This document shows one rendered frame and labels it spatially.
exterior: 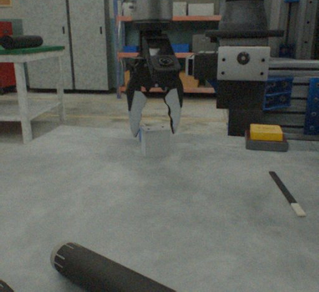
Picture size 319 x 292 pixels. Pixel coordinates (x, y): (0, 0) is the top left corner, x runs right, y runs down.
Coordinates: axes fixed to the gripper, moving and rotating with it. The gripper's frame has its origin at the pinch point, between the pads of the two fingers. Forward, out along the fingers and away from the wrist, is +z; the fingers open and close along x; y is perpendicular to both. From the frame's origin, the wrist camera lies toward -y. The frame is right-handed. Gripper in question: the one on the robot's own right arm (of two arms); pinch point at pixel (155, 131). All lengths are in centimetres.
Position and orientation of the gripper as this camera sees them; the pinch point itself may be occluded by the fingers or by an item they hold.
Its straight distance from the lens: 64.2
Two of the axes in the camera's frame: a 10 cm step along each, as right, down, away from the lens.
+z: 0.0, 9.6, 2.8
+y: -2.7, -2.7, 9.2
